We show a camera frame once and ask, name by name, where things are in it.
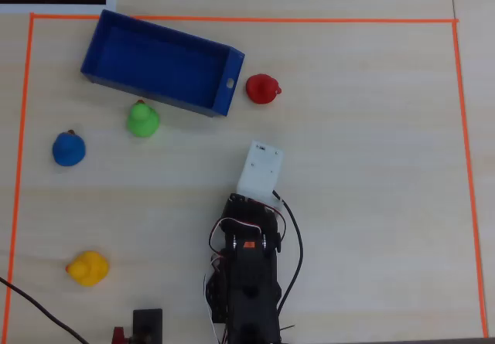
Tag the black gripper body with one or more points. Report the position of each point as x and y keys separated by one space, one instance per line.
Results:
x=243 y=207

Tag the yellow rubber duck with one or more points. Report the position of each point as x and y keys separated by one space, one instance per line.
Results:
x=89 y=268

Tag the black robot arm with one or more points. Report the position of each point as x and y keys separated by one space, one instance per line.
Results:
x=251 y=293

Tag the red rubber duck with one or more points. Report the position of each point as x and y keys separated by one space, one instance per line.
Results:
x=261 y=89

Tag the green rubber duck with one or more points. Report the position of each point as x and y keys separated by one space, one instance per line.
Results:
x=142 y=121

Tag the blue rectangular plastic box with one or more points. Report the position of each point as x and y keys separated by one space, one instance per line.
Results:
x=154 y=58

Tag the blue rubber duck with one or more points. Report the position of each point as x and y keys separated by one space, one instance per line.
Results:
x=69 y=150

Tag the black table clamp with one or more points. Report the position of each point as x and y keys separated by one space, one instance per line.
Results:
x=147 y=321

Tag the orange tape strip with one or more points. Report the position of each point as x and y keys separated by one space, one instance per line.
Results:
x=19 y=166
x=309 y=20
x=468 y=166

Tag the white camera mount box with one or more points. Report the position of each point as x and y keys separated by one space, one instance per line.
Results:
x=261 y=170

